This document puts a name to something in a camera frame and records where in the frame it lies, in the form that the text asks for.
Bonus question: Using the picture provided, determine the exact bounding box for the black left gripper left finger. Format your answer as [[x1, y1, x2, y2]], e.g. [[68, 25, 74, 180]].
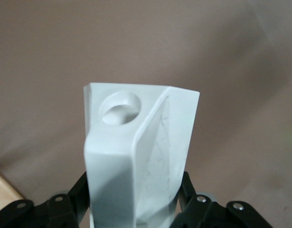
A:
[[0, 170, 91, 228]]

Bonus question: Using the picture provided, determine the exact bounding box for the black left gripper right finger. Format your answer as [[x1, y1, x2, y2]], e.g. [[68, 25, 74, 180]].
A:
[[175, 171, 276, 228]]

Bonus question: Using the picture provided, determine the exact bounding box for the white faceted cup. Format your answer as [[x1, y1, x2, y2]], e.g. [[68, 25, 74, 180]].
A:
[[83, 81, 200, 228]]

